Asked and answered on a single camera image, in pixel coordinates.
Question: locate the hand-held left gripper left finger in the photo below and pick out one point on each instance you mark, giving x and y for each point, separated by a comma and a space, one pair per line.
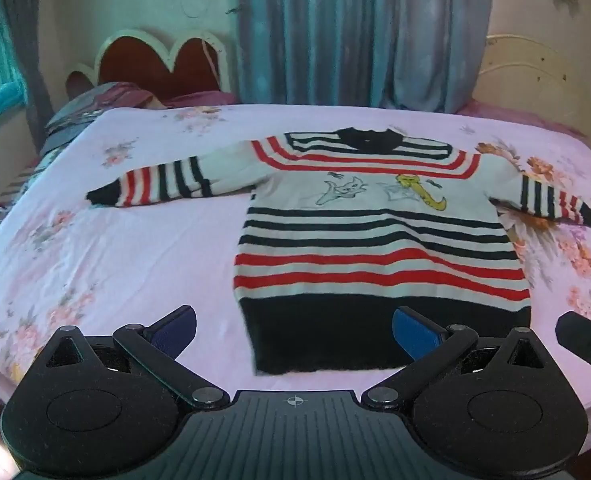
174, 334

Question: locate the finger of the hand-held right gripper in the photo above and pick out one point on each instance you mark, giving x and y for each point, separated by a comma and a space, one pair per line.
583, 335

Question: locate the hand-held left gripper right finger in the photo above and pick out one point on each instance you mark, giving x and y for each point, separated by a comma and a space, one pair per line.
415, 332

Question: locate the striped knit sweater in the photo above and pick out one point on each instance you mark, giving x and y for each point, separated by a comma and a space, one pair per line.
375, 240

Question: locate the bed with pink floral sheet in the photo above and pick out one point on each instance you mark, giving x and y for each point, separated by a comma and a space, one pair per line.
125, 260

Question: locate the magenta pillow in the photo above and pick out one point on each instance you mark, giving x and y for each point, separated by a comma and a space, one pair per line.
200, 98

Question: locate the stack of folded bedding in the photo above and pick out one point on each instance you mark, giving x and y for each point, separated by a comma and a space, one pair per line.
90, 105

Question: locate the cream metal headboard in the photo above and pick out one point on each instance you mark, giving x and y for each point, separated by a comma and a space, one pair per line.
525, 85

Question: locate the red headboard with white trim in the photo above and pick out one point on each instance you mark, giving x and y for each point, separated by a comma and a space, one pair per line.
140, 65

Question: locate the teal quilt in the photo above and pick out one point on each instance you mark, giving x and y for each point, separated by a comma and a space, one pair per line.
0, 102

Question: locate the blue-grey curtain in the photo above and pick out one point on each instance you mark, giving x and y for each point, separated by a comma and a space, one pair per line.
350, 35

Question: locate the grey window curtain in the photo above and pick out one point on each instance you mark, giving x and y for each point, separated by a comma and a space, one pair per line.
25, 35

